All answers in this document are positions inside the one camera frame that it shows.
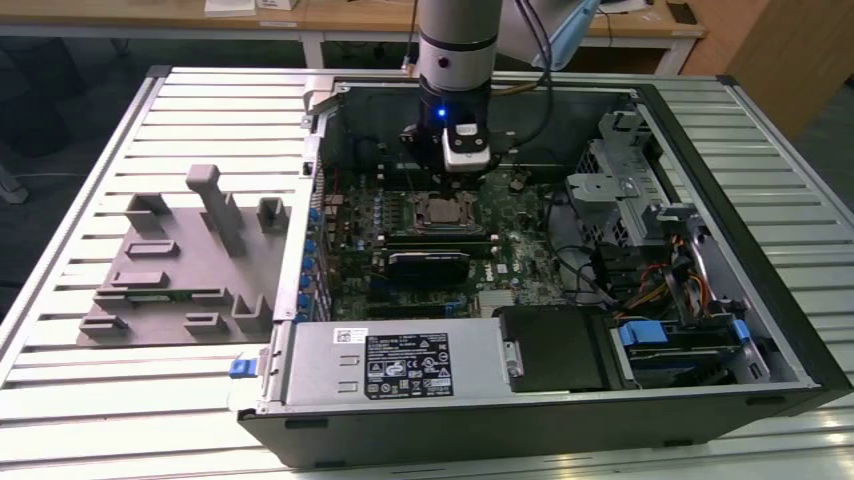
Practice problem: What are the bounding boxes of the metal socket cover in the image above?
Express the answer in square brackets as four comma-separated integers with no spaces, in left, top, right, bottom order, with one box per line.
[414,195,483,234]

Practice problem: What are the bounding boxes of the silver CPU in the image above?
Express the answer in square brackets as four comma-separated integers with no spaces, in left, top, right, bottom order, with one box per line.
[426,199,474,227]

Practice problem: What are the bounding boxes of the CPU socket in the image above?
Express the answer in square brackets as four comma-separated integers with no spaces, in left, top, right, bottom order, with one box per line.
[407,191,487,237]

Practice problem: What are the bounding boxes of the wooden desk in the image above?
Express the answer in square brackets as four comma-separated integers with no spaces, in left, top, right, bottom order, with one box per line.
[0,0,713,76]

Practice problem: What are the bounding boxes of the black graphics card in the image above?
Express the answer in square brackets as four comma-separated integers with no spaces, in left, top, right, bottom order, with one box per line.
[384,251,474,287]

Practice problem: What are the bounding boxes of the green motherboard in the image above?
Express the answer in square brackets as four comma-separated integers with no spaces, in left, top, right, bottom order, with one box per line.
[319,167,602,324]

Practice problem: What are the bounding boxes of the metal drive cage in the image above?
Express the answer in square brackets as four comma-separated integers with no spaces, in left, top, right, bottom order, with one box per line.
[563,112,702,246]

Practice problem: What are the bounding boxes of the silver chipset heatsink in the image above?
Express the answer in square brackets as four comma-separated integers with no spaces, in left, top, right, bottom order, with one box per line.
[476,291,523,310]

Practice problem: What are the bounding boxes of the black plastic shroud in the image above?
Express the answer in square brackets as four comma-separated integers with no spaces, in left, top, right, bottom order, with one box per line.
[496,305,612,394]

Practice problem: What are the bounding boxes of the grey parts rack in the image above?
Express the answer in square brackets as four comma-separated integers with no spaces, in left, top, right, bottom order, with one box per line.
[76,163,295,347]

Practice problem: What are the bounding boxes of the silver power supply unit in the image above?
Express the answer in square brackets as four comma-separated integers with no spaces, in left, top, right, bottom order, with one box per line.
[270,319,515,406]

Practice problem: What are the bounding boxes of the green RAM stick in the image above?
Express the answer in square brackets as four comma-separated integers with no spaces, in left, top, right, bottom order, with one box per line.
[125,291,221,304]

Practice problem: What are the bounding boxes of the wooden cabinet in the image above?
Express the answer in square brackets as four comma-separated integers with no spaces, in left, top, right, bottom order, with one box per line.
[683,0,854,141]

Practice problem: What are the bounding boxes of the blue disk carrier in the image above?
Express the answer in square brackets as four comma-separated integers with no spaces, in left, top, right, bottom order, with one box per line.
[612,321,753,389]

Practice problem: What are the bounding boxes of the black PC case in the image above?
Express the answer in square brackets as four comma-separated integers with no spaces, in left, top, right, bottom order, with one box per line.
[225,74,854,471]

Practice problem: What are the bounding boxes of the white and black camera box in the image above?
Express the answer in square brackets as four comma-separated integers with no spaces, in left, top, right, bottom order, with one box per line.
[440,123,494,174]

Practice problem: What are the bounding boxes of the black braided cable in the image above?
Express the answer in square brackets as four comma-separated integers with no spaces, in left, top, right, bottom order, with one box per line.
[506,0,559,151]

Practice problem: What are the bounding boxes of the orange and yellow wire bundle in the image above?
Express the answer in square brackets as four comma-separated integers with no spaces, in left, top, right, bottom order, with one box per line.
[626,238,713,311]

